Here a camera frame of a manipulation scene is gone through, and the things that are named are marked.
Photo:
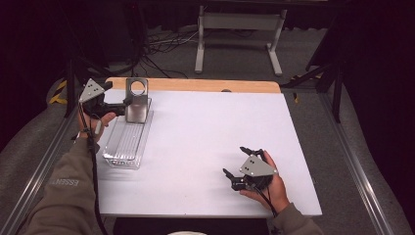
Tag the person's right hand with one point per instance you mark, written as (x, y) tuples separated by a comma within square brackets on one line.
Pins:
[(277, 192)]

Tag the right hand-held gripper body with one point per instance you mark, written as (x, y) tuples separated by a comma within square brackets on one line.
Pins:
[(256, 167)]

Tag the white round object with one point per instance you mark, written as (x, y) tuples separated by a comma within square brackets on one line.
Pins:
[(186, 233)]

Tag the yellow and black floor tape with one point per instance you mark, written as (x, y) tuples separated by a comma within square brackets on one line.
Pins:
[(58, 93)]

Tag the clear plastic ribbed container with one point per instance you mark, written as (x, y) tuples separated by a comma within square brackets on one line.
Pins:
[(125, 143)]

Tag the person's left hand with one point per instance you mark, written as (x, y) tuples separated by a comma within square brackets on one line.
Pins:
[(93, 129)]

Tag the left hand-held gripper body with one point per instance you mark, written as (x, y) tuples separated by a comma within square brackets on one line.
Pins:
[(92, 92)]

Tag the grey metal frame stand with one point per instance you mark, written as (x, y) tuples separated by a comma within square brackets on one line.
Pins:
[(239, 21)]

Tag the metal bracket stand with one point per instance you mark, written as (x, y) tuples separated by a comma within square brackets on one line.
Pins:
[(137, 111)]

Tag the metal floor rail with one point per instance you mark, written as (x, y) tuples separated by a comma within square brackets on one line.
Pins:
[(355, 163), (36, 176)]

